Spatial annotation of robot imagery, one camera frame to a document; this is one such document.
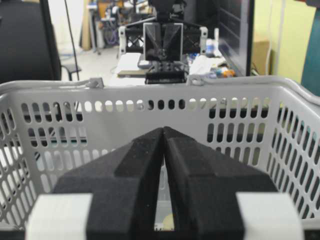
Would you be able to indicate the black office chair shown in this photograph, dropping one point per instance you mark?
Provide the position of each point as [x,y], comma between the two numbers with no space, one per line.
[28,46]

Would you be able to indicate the white paper stack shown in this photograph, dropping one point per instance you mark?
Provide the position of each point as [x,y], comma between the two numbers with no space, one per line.
[128,62]

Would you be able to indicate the cardboard box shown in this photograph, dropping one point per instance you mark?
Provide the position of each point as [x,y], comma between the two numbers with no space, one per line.
[260,49]

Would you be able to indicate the dark monitor screen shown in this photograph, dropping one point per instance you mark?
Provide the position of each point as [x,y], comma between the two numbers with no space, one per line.
[236,28]

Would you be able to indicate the white plastic shopping basket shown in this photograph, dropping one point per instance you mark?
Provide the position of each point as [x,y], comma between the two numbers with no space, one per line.
[50,127]

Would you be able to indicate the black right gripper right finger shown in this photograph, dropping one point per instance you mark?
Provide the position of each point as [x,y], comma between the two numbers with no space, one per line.
[216,197]

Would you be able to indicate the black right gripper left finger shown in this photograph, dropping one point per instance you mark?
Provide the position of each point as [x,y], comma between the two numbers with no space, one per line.
[113,197]

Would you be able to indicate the black and white opposite gripper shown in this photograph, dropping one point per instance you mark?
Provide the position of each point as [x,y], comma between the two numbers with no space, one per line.
[163,44]

